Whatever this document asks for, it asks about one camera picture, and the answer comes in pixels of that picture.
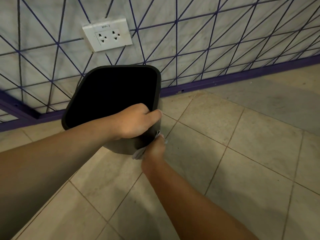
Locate person's left hand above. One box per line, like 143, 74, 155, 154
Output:
113, 103, 163, 141

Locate person's right hand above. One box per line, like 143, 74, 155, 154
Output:
141, 134, 166, 173

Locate white cleaning cloth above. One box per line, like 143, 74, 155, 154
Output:
132, 130, 162, 160

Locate black plastic waste bin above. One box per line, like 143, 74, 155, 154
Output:
61, 64, 162, 155

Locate person's right forearm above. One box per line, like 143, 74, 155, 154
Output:
142, 160, 259, 240

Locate person's left forearm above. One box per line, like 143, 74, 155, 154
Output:
0, 115, 125, 240

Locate purple baseboard trim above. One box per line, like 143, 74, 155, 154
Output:
0, 54, 320, 133

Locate white wall power socket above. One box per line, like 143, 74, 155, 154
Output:
82, 18, 133, 52

